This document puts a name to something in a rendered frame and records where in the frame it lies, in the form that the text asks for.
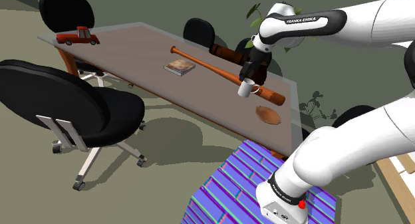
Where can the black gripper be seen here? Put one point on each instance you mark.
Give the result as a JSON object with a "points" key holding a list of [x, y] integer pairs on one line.
{"points": [[259, 59]]}

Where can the white mug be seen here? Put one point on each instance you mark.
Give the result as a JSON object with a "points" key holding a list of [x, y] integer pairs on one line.
{"points": [[245, 88]]}

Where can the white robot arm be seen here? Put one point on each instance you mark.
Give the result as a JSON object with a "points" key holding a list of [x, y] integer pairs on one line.
{"points": [[327, 152]]}

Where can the black office chair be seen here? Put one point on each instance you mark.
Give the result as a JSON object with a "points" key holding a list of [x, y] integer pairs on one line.
{"points": [[64, 100], [242, 45], [66, 9], [350, 114], [198, 32]]}

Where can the dark brown wooden cylinder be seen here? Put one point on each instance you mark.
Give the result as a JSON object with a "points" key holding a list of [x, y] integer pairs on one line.
{"points": [[227, 53]]}

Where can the green leafy plant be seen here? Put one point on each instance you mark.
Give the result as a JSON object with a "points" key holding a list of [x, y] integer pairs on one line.
{"points": [[256, 22]]}

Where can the brown wooden baseball bat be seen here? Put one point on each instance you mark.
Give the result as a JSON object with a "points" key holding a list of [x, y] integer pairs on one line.
{"points": [[207, 65]]}

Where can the brown wooden plate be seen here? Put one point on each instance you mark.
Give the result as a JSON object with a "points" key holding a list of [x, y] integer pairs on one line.
{"points": [[267, 115]]}

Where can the brown covered book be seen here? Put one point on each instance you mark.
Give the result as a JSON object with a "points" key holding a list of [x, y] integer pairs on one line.
{"points": [[180, 67]]}

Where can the long brown table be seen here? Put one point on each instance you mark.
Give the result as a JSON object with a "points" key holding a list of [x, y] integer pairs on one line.
{"points": [[136, 61]]}

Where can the purple striped robot stand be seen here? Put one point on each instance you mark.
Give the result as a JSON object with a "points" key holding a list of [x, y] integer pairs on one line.
{"points": [[227, 184]]}

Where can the red toy pickup truck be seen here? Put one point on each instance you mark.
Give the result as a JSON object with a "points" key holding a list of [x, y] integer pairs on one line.
{"points": [[79, 37]]}

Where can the light wooden furniture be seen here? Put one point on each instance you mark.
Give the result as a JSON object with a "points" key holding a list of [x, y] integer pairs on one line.
{"points": [[397, 181]]}

